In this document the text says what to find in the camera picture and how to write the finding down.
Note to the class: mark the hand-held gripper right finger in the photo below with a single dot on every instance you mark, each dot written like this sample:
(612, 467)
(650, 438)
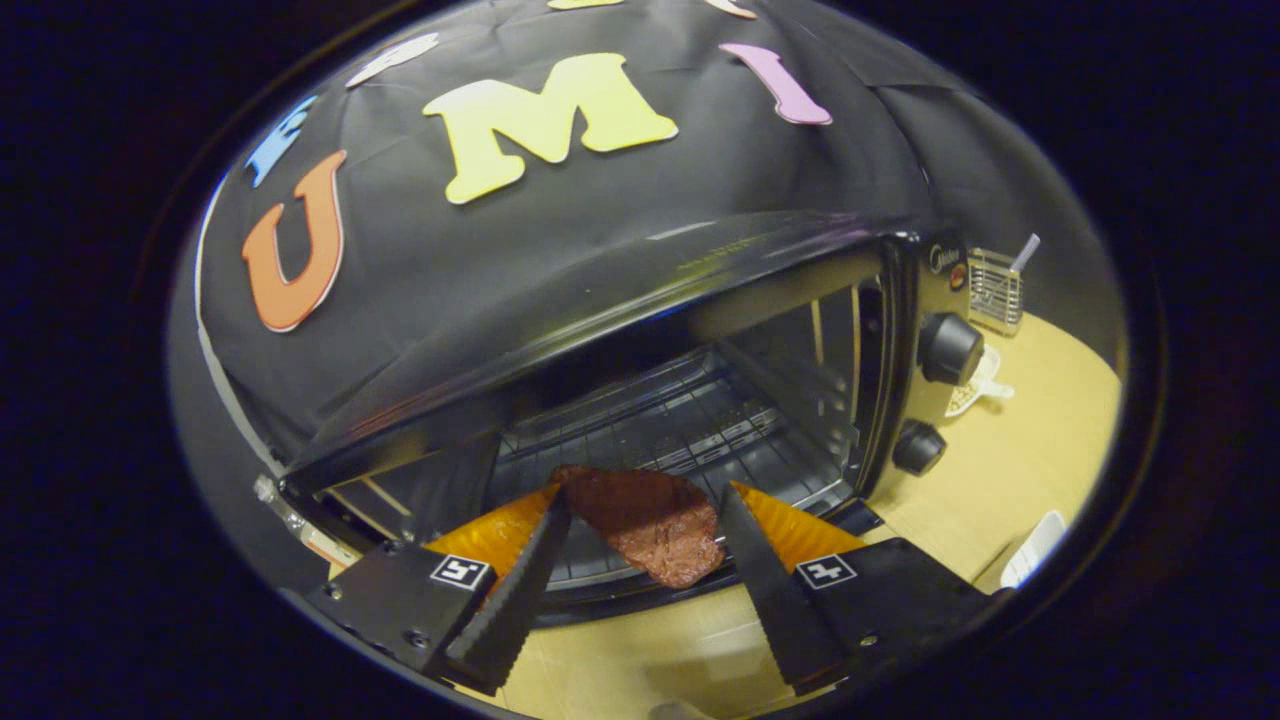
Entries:
(770, 590)

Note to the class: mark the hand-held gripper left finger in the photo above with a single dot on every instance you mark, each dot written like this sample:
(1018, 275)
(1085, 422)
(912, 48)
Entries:
(515, 600)

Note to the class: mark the brown meat slice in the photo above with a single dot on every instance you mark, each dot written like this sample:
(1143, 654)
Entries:
(650, 520)

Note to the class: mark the black toaster oven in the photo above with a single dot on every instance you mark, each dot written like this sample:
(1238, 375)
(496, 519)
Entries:
(935, 400)

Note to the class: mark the white rectangular tray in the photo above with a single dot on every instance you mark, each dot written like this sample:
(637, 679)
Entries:
(1035, 550)

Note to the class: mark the white divided dish of grains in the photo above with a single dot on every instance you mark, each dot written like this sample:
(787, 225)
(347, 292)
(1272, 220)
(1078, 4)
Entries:
(975, 395)

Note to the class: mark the clear utensil holder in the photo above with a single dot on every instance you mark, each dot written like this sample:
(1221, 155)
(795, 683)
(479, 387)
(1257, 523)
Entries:
(995, 295)

